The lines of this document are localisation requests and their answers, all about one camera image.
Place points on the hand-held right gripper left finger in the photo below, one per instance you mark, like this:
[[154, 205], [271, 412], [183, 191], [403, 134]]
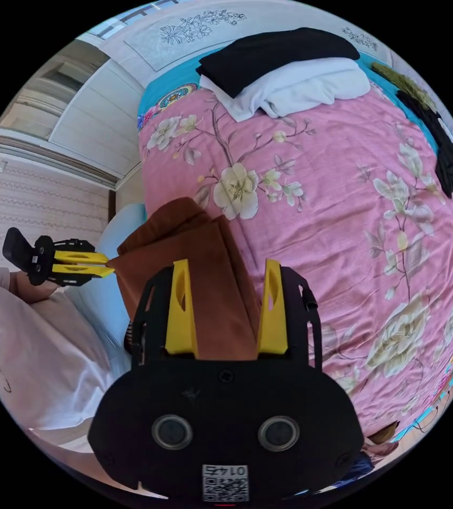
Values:
[[180, 314]]

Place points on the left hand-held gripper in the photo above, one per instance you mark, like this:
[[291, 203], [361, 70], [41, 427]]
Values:
[[40, 260]]

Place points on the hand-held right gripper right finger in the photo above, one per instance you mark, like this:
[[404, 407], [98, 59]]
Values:
[[273, 318]]

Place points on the brown long pants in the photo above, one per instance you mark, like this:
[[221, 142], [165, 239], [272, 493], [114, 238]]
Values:
[[210, 286]]

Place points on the person's left hand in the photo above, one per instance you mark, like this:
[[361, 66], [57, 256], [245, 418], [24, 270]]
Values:
[[31, 290]]

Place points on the person's body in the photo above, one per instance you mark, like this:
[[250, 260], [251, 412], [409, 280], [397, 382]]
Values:
[[51, 358]]

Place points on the bed with pink floral sheet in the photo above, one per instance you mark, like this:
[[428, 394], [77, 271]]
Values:
[[330, 206]]

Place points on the white cupboard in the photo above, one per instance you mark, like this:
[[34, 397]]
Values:
[[91, 119]]

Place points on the dark pile of clothes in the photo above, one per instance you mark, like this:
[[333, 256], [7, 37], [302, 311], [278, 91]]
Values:
[[449, 159]]

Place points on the black and white pile of clothes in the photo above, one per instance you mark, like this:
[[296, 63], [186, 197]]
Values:
[[286, 75]]

